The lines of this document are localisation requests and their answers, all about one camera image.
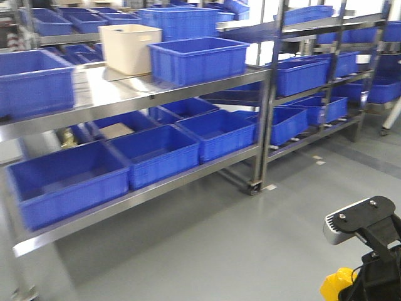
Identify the steel shelving table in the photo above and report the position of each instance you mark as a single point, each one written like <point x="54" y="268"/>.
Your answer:
<point x="102" y="92"/>

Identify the blue bin lower middle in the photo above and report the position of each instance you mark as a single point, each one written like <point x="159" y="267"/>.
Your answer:
<point x="157" y="154"/>

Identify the yellow two-stud brick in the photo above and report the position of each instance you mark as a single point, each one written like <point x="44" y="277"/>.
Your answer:
<point x="336" y="282"/>

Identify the beige plastic bin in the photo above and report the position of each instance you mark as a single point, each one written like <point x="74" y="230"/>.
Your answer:
<point x="125" y="47"/>

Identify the blue bin upper left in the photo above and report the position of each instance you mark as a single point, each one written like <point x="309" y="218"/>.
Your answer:
<point x="35" y="82"/>

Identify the large blue ribbed crate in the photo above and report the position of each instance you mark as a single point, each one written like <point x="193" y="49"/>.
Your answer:
<point x="179" y="23"/>

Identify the blue bin lower right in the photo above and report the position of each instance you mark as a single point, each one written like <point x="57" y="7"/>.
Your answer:
<point x="219" y="133"/>

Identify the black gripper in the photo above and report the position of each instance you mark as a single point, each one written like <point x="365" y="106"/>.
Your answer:
<point x="379" y="275"/>

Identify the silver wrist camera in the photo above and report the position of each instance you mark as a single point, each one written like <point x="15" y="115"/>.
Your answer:
<point x="342" y="224"/>

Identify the blue target bin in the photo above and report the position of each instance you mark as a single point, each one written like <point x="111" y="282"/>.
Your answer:
<point x="198" y="60"/>

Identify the blue bin lower left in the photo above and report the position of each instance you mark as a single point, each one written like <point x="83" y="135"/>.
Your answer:
<point x="61" y="184"/>

